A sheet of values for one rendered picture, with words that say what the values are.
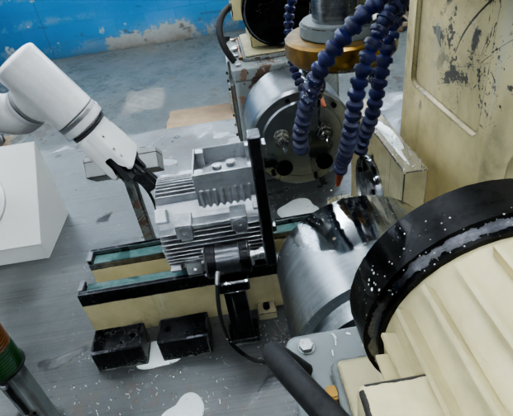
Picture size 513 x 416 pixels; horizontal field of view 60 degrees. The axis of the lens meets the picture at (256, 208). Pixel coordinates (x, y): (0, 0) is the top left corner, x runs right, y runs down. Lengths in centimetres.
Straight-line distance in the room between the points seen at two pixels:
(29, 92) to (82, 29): 579
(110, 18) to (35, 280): 546
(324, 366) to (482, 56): 52
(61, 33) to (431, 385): 657
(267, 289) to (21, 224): 70
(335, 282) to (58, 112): 55
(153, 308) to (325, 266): 49
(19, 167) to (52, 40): 545
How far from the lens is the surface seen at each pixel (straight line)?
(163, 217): 81
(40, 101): 85
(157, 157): 106
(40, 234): 130
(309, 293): 57
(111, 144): 86
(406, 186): 76
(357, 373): 44
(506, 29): 71
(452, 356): 27
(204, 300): 96
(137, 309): 98
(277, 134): 104
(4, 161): 140
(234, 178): 79
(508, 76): 71
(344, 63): 70
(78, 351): 105
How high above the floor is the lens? 154
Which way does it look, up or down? 36 degrees down
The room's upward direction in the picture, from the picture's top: 9 degrees counter-clockwise
